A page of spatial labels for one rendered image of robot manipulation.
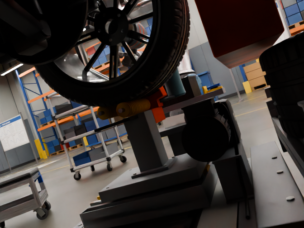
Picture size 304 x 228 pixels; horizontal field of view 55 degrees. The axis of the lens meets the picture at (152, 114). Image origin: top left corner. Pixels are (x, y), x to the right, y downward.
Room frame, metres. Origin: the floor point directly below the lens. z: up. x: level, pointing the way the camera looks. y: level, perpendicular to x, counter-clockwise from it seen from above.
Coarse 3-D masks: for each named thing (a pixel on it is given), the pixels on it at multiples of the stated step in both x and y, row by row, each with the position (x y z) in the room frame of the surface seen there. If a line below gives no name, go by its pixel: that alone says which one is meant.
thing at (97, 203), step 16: (208, 176) 1.06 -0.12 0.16; (160, 192) 1.06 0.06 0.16; (176, 192) 0.98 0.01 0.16; (192, 192) 0.97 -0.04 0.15; (208, 192) 0.99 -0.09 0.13; (96, 208) 1.15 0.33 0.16; (112, 208) 1.07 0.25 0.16; (128, 208) 1.04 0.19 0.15; (144, 208) 1.03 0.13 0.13; (160, 208) 1.01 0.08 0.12; (176, 208) 0.99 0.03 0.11; (192, 208) 0.97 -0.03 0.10; (96, 224) 1.09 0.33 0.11; (112, 224) 1.07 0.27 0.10
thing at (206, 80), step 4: (204, 72) 7.02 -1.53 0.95; (208, 72) 7.13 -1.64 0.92; (200, 76) 7.09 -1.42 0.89; (204, 76) 7.06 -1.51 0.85; (208, 76) 7.04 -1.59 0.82; (204, 80) 7.07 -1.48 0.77; (208, 80) 7.04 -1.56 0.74; (204, 84) 7.08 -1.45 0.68; (208, 84) 7.05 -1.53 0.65; (212, 84) 7.31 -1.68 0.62; (216, 96) 7.28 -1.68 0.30; (216, 100) 7.04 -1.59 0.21
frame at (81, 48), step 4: (80, 40) 1.44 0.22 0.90; (76, 48) 1.40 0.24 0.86; (80, 48) 1.41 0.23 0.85; (84, 48) 1.45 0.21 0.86; (76, 52) 1.40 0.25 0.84; (80, 52) 1.40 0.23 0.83; (84, 52) 1.44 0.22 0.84; (80, 56) 1.40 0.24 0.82; (84, 56) 1.44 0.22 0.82; (84, 60) 1.41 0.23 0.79; (88, 60) 1.45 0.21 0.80; (84, 64) 1.40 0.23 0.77; (92, 72) 1.39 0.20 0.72; (96, 72) 1.43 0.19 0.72; (100, 76) 1.38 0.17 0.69; (104, 76) 1.42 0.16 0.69; (108, 80) 1.37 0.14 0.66
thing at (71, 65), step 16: (128, 0) 1.23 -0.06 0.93; (112, 16) 1.23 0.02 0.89; (128, 16) 1.24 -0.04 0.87; (144, 16) 1.21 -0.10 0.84; (96, 32) 1.26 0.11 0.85; (128, 32) 1.22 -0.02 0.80; (112, 48) 1.27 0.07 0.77; (128, 48) 1.25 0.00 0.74; (64, 64) 1.21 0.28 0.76; (80, 64) 1.34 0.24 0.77; (112, 64) 1.29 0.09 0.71; (80, 80) 1.13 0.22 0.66; (96, 80) 1.26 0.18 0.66; (112, 80) 1.08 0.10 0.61
